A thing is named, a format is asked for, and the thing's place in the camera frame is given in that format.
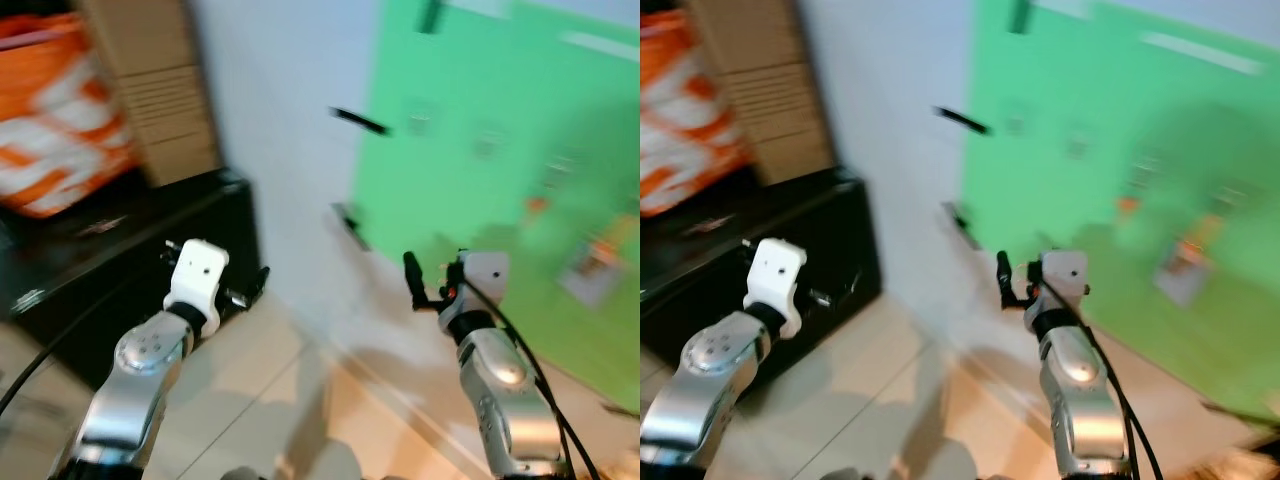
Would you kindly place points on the brown cardboard box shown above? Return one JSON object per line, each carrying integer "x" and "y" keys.
{"x": 160, "y": 90}
{"x": 775, "y": 90}

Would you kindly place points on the orange and white bag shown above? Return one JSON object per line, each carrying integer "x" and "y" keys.
{"x": 55, "y": 120}
{"x": 685, "y": 120}

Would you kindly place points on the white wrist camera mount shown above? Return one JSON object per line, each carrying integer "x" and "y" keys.
{"x": 198, "y": 275}
{"x": 1066, "y": 270}
{"x": 485, "y": 270}
{"x": 776, "y": 275}

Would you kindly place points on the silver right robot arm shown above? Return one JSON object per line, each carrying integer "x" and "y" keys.
{"x": 1075, "y": 372}
{"x": 500, "y": 372}

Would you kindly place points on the keys with orange tag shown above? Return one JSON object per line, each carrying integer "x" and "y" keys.
{"x": 1190, "y": 262}
{"x": 595, "y": 262}

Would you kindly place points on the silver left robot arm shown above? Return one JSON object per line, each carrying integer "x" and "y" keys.
{"x": 715, "y": 362}
{"x": 140, "y": 362}

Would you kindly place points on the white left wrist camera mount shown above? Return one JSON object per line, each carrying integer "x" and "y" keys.
{"x": 776, "y": 275}
{"x": 198, "y": 275}

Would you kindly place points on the dark clip on board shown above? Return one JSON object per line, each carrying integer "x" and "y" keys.
{"x": 431, "y": 15}

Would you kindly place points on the green board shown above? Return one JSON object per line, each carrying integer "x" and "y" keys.
{"x": 1100, "y": 70}
{"x": 480, "y": 60}

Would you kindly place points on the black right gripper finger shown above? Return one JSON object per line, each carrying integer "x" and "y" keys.
{"x": 411, "y": 270}
{"x": 1003, "y": 270}

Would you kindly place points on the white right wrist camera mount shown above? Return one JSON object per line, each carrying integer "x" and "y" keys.
{"x": 485, "y": 270}
{"x": 1066, "y": 270}

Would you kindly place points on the short grey board clamp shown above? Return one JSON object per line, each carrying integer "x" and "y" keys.
{"x": 960, "y": 222}
{"x": 350, "y": 225}

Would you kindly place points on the black cabinet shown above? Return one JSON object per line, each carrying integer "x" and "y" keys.
{"x": 110, "y": 250}
{"x": 720, "y": 250}

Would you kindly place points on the long black board clamp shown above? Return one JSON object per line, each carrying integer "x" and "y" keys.
{"x": 962, "y": 120}
{"x": 360, "y": 121}

